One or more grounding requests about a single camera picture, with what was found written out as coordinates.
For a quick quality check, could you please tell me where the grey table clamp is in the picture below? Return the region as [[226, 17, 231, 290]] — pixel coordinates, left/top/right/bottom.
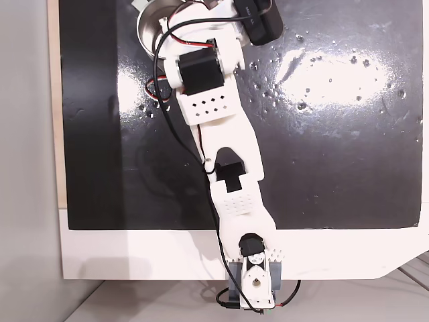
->
[[228, 260, 284, 303]]

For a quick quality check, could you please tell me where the black table mat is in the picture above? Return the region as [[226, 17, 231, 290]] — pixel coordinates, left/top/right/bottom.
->
[[58, 0, 422, 231]]

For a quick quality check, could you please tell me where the black power cable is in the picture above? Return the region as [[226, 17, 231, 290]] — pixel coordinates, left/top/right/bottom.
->
[[215, 279, 302, 316]]

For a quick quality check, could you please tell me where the black camera box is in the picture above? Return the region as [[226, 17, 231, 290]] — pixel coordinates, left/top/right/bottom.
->
[[233, 0, 286, 46]]

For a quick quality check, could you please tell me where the red white servo wire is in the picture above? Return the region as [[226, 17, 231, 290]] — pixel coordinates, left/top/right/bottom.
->
[[144, 32, 217, 109]]

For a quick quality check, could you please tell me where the mint green steel mug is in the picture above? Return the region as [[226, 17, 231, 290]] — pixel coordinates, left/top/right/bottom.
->
[[130, 0, 189, 63]]

